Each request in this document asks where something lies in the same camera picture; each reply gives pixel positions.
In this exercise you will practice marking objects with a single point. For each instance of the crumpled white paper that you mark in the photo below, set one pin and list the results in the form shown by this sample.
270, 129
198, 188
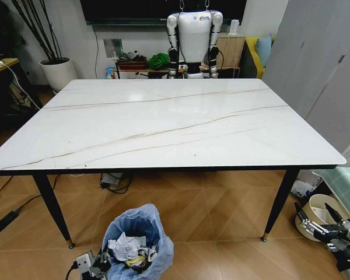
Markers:
125, 243

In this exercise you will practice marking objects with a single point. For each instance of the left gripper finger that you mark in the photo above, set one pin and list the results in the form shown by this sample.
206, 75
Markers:
104, 256

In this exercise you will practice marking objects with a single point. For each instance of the black television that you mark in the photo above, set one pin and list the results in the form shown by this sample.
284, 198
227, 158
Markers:
134, 11

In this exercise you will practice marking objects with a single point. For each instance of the cream round bin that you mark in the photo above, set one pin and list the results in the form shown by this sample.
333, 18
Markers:
318, 210

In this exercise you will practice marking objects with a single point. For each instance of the white humidifier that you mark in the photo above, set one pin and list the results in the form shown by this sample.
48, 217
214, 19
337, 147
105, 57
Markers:
234, 27

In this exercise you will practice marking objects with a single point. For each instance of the grey power strip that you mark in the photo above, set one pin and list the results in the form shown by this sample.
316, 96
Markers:
111, 179

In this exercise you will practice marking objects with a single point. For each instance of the white plant pot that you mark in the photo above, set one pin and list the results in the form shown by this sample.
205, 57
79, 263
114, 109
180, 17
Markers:
58, 73

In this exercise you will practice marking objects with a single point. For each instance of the wooden desk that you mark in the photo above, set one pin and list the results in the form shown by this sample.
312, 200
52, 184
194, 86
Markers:
3, 62

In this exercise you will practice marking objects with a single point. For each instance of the black power adapter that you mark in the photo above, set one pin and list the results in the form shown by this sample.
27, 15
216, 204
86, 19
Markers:
6, 221

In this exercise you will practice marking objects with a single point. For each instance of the yellow sofa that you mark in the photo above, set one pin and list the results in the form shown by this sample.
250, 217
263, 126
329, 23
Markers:
252, 58

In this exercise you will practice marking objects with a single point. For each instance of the dark plant stems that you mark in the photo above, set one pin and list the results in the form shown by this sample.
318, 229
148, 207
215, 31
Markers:
41, 29

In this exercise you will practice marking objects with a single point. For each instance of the yellow peel scrap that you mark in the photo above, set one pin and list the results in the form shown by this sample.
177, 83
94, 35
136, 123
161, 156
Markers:
135, 261

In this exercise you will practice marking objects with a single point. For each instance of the white humanoid robot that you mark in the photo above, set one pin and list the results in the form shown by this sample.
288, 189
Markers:
194, 35

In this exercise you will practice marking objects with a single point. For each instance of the green cloth bundle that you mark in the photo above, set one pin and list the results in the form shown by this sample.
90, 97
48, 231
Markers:
158, 61

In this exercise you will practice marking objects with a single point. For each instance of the dark crumpled wrapper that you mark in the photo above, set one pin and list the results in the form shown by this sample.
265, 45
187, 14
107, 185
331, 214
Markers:
148, 253

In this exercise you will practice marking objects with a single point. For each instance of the blue white package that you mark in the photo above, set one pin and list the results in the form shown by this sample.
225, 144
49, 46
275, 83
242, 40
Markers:
109, 73

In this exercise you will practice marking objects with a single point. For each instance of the crumpled white plastic bag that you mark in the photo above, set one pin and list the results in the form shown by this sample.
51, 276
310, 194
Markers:
301, 188

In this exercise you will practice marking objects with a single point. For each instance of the light wooden cabinet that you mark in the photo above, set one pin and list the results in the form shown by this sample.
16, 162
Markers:
233, 52

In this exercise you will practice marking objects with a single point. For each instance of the silver wall plate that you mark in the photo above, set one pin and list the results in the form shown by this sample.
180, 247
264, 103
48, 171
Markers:
113, 48

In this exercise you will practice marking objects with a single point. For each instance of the green checked bedding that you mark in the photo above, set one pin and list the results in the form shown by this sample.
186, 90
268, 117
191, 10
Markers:
344, 186

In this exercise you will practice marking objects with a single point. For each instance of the grey wardrobe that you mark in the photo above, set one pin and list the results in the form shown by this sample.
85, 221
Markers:
318, 73

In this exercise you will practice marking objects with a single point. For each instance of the trash bin with blue bag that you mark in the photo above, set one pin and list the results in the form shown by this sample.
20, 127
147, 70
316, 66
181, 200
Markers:
160, 248

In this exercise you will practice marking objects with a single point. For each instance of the blue cushion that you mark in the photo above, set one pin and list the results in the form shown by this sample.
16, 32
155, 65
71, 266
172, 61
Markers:
264, 49

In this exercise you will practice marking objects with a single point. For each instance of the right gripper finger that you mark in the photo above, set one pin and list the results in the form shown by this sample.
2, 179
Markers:
335, 214
303, 217

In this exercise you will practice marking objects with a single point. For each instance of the black tapered table leg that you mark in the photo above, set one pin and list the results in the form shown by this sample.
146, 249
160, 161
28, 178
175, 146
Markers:
51, 204
280, 204

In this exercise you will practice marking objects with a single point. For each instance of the low wooden shelf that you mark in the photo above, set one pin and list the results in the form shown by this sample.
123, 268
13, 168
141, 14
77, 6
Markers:
131, 68

